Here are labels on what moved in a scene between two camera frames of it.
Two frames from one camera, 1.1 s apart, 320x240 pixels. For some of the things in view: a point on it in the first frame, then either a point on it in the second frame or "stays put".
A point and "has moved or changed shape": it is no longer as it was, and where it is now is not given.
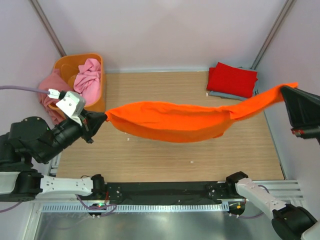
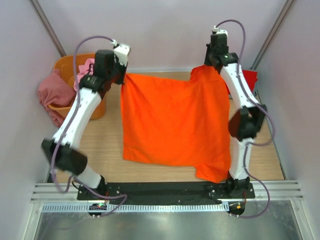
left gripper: (90, 122) -> (120, 80)
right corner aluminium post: (280, 19) stays put
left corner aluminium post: (49, 28) stays put
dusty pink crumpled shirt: (56, 82) stays put
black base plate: (210, 193) stays put
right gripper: (303, 108) -> (207, 61)
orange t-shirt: (179, 122) has moved or changed shape
